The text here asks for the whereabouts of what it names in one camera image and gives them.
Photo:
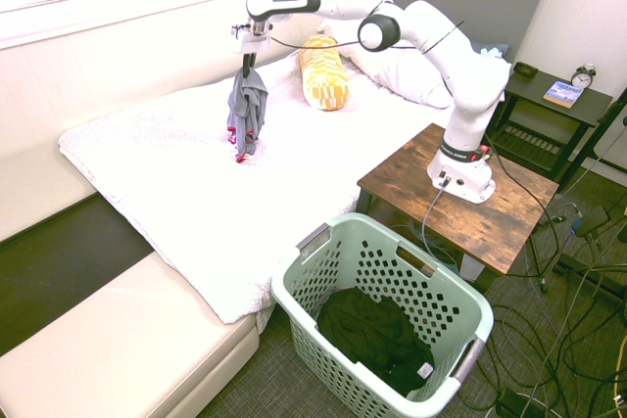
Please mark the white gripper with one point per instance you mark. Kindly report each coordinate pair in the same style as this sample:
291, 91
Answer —
252, 38

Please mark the grey garment with red trim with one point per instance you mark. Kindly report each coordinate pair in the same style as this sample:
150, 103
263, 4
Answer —
242, 105

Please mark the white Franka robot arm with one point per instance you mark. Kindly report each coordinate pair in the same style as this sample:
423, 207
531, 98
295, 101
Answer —
460, 109

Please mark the mint green laundry basket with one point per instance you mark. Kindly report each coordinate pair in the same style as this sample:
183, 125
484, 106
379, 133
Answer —
284, 273

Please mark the orange patterned bolster pillow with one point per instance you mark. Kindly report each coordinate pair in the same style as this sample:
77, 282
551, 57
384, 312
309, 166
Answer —
323, 75

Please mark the white textured blanket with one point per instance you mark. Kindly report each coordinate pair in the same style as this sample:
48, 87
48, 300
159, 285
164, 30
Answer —
196, 183

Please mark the large white pillow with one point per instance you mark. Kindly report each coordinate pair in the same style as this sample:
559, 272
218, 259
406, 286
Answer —
406, 75

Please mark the light blue cloth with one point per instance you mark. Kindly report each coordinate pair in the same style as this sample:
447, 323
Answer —
495, 51

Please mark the small black box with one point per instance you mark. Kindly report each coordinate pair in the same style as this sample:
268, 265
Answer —
525, 69

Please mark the black nightstand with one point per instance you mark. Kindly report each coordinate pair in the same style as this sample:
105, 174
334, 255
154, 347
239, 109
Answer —
539, 90

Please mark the rustic brown wooden table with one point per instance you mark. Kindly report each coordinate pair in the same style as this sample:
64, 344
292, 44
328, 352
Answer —
490, 227

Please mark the black garment with white tag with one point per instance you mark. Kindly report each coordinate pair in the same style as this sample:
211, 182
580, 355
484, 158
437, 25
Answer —
367, 330

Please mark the cream white bed base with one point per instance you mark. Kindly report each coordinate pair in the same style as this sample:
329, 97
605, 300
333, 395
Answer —
122, 339

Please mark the white box under table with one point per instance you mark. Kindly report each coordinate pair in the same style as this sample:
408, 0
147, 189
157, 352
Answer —
472, 271

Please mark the blue paperback book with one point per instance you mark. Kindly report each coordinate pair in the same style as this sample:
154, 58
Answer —
563, 94

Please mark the black twin-bell alarm clock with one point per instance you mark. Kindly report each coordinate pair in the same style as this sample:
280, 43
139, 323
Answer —
583, 79

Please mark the black power adapter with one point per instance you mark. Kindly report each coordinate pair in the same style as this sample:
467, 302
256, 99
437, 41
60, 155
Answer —
593, 222

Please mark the black stand base bar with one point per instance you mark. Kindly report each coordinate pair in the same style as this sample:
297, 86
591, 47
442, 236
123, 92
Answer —
588, 271

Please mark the black camera stand pole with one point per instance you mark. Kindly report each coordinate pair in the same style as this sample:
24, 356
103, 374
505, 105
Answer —
600, 136

